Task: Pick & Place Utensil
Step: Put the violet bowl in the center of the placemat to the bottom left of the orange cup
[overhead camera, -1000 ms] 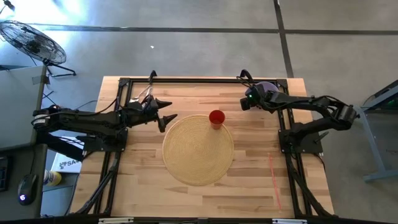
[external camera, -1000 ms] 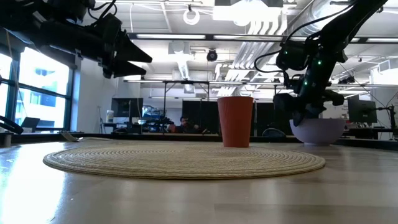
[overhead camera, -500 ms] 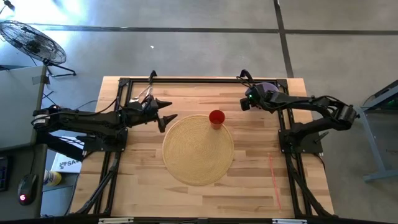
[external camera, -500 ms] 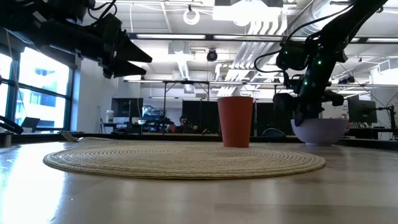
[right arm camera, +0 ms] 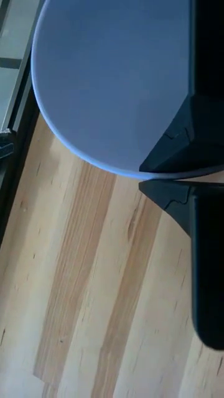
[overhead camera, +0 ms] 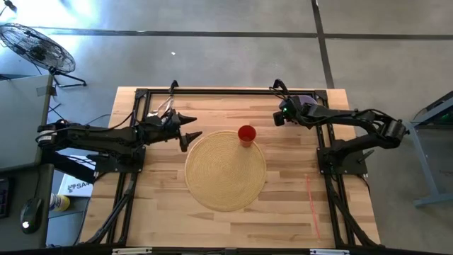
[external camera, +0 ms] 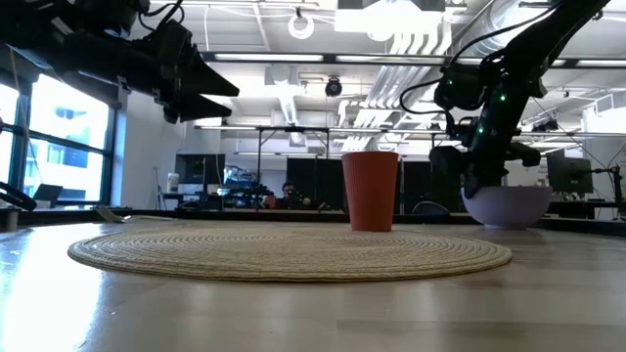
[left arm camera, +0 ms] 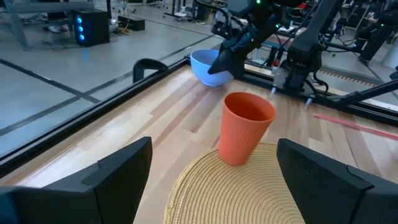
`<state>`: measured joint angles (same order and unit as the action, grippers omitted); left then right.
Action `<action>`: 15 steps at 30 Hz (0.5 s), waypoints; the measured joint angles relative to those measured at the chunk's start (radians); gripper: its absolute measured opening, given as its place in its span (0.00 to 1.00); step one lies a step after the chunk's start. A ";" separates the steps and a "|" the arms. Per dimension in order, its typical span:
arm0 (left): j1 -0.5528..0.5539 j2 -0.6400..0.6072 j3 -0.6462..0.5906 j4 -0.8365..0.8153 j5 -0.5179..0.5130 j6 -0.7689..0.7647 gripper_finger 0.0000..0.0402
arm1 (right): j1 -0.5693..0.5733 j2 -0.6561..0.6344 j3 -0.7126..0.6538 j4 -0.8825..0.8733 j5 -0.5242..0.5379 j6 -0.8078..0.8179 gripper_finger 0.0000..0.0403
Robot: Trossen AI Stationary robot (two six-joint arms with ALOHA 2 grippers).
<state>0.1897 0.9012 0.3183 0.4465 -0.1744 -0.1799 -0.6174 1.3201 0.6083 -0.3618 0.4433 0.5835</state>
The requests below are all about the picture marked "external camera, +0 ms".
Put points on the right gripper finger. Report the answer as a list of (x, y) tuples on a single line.
[(470, 188)]

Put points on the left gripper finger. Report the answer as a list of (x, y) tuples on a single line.
[(200, 108), (205, 80)]

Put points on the light purple bowl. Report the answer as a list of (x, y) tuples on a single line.
[(513, 210)]

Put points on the orange ribbed cup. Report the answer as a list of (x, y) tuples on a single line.
[(370, 195)]

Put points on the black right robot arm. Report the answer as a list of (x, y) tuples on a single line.
[(533, 54)]

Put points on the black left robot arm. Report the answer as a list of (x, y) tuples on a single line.
[(88, 54)]

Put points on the black office chair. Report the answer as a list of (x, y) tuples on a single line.
[(430, 209)]

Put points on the black computer monitor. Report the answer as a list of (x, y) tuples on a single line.
[(195, 168), (569, 173)]

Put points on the overhead light bar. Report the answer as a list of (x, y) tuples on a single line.
[(269, 57)]

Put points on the white canister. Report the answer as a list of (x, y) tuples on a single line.
[(173, 183)]

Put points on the large glass window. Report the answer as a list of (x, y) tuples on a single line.
[(68, 122)]

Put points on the person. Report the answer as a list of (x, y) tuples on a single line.
[(288, 191)]

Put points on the black round ceiling device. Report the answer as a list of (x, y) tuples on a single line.
[(333, 87)]

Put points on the round woven straw placemat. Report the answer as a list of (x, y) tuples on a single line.
[(293, 254)]

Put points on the open laptop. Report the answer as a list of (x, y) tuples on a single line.
[(48, 192)]

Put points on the black metal rack frame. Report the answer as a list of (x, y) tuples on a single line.
[(293, 129)]

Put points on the black aluminium table frame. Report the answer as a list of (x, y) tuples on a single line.
[(244, 215)]

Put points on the black partition wall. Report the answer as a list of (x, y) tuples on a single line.
[(318, 181)]

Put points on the silver ventilation duct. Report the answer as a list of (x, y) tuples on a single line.
[(491, 17)]

